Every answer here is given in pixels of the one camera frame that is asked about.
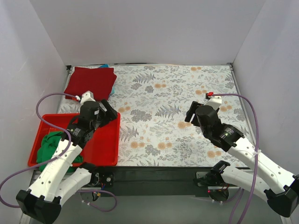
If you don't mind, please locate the green t shirt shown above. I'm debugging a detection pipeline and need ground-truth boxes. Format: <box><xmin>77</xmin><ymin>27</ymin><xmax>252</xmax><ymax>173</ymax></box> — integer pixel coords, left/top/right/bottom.
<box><xmin>36</xmin><ymin>131</ymin><xmax>83</xmax><ymax>173</ymax></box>

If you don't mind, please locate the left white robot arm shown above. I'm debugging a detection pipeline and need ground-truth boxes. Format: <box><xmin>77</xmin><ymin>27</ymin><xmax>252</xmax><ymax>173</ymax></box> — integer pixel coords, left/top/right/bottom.
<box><xmin>16</xmin><ymin>100</ymin><xmax>117</xmax><ymax>224</ymax></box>

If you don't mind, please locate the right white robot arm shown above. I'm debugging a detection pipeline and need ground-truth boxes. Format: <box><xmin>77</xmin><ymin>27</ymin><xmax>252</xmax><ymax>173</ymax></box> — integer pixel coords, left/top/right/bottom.
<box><xmin>185</xmin><ymin>99</ymin><xmax>299</xmax><ymax>217</ymax></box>

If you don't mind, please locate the red plastic tray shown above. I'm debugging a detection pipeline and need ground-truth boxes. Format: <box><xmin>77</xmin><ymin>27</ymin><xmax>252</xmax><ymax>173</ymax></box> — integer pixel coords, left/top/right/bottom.
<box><xmin>28</xmin><ymin>113</ymin><xmax>121</xmax><ymax>167</ymax></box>

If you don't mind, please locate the folded dark red t shirt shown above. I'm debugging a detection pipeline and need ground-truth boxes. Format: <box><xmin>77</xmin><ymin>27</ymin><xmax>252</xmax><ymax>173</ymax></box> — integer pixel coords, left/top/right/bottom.
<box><xmin>64</xmin><ymin>67</ymin><xmax>117</xmax><ymax>101</ymax></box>

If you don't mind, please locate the floral table cloth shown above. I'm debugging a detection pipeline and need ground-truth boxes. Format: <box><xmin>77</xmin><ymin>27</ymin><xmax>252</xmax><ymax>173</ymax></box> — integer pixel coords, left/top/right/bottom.
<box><xmin>57</xmin><ymin>64</ymin><xmax>256</xmax><ymax>168</ymax></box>

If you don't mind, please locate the folded blue t shirt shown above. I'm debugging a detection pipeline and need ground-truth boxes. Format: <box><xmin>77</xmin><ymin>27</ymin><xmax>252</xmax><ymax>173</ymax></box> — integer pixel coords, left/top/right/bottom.
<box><xmin>99</xmin><ymin>64</ymin><xmax>115</xmax><ymax>95</ymax></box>

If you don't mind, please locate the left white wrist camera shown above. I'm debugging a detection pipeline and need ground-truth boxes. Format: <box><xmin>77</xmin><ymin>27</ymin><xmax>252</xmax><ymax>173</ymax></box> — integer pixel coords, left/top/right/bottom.
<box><xmin>80</xmin><ymin>91</ymin><xmax>95</xmax><ymax>105</ymax></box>

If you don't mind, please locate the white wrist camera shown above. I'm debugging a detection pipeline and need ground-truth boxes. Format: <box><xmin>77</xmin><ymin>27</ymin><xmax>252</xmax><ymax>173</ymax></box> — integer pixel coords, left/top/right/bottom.
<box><xmin>80</xmin><ymin>91</ymin><xmax>95</xmax><ymax>105</ymax></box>
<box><xmin>204</xmin><ymin>92</ymin><xmax>222</xmax><ymax>110</ymax></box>

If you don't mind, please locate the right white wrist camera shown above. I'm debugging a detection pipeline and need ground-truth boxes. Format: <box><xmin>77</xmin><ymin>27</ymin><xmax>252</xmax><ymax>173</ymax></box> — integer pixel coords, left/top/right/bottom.
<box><xmin>204</xmin><ymin>92</ymin><xmax>222</xmax><ymax>110</ymax></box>

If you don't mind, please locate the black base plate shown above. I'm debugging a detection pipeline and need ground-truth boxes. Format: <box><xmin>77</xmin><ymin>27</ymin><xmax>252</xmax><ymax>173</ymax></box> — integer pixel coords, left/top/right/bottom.
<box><xmin>72</xmin><ymin>166</ymin><xmax>240</xmax><ymax>196</ymax></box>

